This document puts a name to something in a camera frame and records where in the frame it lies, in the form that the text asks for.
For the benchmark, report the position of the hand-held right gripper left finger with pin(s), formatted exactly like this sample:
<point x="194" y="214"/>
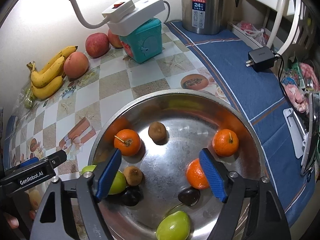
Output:
<point x="108" y="175"/>

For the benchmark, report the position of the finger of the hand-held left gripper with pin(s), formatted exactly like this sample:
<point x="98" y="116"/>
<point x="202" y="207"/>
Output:
<point x="57" y="157"/>
<point x="28" y="162"/>

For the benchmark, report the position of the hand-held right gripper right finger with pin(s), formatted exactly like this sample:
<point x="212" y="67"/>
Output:
<point x="212" y="175"/>

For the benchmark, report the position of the green jujube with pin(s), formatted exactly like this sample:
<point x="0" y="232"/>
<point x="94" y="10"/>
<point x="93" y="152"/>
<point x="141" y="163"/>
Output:
<point x="173" y="226"/>
<point x="118" y="182"/>

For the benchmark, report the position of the small orange tangerine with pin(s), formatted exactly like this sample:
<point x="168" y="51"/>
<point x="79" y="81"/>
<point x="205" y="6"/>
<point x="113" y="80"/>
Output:
<point x="196" y="175"/>

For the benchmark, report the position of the brown longan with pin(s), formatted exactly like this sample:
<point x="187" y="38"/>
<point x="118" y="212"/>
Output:
<point x="157" y="131"/>
<point x="133" y="176"/>

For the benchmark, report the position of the dark cherry with long stem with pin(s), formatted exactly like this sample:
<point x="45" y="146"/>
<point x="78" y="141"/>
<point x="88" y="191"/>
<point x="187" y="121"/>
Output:
<point x="189" y="196"/>

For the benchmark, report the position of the large orange tangerine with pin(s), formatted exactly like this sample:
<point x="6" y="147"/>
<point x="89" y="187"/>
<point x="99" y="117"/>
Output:
<point x="225" y="143"/>

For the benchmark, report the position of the medium orange tangerine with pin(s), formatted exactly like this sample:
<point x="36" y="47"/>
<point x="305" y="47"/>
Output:
<point x="127" y="143"/>

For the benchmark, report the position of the round steel plate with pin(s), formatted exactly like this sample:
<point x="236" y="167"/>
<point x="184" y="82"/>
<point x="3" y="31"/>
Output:
<point x="170" y="155"/>

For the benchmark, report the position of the person's left hand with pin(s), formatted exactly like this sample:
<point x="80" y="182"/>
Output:
<point x="11" y="222"/>

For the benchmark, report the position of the clear bag of green fruit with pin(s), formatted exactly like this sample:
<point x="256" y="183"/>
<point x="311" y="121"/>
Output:
<point x="28" y="100"/>

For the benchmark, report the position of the yellow banana bunch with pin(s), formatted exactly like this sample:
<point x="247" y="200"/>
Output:
<point x="47" y="77"/>

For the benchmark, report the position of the white phone stand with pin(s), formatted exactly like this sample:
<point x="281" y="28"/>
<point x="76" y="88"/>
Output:
<point x="293" y="130"/>

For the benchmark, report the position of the pink peach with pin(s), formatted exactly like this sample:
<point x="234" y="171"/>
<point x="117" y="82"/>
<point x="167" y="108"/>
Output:
<point x="76" y="65"/>

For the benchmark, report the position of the blue striped cloth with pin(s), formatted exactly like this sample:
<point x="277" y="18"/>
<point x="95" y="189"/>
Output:
<point x="237" y="80"/>

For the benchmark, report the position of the black smartphone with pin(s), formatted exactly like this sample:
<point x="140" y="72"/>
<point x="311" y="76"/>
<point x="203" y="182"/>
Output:
<point x="312" y="135"/>

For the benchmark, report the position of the pink snack bag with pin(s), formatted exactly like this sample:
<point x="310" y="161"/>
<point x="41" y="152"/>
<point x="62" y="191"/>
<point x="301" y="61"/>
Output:
<point x="296" y="95"/>

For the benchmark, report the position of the red apple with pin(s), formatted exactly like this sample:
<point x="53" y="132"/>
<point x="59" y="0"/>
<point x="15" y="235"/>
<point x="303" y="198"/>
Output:
<point x="113" y="39"/>
<point x="97" y="45"/>

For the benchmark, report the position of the black charger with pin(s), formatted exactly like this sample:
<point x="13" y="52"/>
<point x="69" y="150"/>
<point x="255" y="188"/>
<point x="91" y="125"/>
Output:
<point x="261" y="58"/>

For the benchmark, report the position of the green snack packet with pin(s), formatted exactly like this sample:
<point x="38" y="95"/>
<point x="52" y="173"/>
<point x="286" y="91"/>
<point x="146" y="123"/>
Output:
<point x="296" y="71"/>

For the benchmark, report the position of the teal plastic box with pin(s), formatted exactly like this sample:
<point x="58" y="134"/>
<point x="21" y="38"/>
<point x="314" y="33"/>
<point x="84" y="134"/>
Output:
<point x="142" y="42"/>

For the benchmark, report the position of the white tray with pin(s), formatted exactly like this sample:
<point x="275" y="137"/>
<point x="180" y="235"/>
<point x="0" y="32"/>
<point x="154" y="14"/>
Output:
<point x="240" y="33"/>

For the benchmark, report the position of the red plastic bag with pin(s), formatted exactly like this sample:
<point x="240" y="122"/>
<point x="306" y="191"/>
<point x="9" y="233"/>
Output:
<point x="250" y="28"/>

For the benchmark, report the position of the white gooseneck lamp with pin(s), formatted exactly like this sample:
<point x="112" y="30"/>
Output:
<point x="75" y="5"/>

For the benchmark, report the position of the stainless steel thermos jug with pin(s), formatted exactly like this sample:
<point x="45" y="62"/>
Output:
<point x="207" y="7"/>

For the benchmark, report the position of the white chair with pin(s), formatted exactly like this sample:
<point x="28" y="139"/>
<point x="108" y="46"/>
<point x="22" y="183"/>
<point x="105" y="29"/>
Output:
<point x="281" y="12"/>

